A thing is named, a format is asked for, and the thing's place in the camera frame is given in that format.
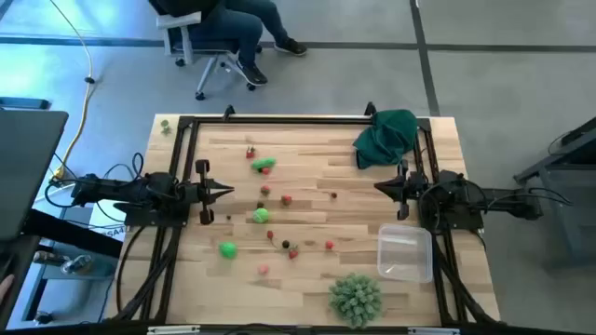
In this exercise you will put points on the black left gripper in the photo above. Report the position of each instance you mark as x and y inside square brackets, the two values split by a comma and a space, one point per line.
[191, 193]

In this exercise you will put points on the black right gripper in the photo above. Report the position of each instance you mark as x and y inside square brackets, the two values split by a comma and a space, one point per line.
[414, 186]

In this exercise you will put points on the red toy strawberry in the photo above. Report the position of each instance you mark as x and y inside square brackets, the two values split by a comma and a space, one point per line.
[250, 153]
[265, 190]
[293, 254]
[286, 200]

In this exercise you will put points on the light green toy cabbage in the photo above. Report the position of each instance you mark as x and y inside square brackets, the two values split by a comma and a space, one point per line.
[261, 215]

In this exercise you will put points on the long green toy pepper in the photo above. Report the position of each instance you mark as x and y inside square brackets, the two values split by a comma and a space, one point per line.
[263, 163]

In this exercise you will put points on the bright green toy lime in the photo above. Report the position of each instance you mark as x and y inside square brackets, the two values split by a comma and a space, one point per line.
[228, 250]

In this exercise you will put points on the clear plastic tupperware container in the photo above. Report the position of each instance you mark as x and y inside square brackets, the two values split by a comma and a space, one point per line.
[405, 253]

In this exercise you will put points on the red toy cherry tomato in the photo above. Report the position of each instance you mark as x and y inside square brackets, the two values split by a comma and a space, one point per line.
[329, 245]

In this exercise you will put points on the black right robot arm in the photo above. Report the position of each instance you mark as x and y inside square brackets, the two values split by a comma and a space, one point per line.
[456, 191]

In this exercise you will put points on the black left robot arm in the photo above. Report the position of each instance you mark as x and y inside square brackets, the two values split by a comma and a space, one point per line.
[116, 191]

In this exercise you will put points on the dark green cloth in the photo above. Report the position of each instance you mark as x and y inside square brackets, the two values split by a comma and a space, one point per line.
[386, 137]

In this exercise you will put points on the red cherry with green stem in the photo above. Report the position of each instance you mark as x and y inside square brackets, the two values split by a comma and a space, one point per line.
[270, 234]

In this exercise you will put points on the small green plastic piece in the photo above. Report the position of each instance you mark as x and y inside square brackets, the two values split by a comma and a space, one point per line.
[165, 125]

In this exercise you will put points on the black toy cherry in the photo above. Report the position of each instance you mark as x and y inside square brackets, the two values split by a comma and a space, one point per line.
[285, 244]

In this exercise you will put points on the pink toy fruit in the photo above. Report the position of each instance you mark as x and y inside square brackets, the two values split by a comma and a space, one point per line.
[263, 269]

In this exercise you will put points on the white printed sign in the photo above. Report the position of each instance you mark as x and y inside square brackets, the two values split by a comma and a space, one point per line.
[104, 223]

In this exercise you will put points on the artificial green spiky plant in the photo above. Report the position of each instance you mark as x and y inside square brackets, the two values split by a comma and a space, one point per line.
[356, 300]

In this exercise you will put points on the clear bottle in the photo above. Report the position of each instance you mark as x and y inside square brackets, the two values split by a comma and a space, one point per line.
[77, 264]

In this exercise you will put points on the white and black office chair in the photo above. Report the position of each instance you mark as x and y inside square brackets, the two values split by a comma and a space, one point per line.
[186, 32]

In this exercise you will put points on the person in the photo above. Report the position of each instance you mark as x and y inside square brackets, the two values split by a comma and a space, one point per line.
[242, 23]

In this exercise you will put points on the dark grey desk top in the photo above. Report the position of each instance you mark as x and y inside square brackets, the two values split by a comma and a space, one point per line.
[28, 163]

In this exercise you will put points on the grey metal desk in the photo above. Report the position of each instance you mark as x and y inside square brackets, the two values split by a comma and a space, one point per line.
[579, 146]

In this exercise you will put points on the black aluminium table frame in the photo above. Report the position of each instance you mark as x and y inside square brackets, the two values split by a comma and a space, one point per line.
[288, 120]

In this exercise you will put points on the silver aluminium bracket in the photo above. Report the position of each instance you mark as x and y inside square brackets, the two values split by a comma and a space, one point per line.
[433, 331]
[174, 330]

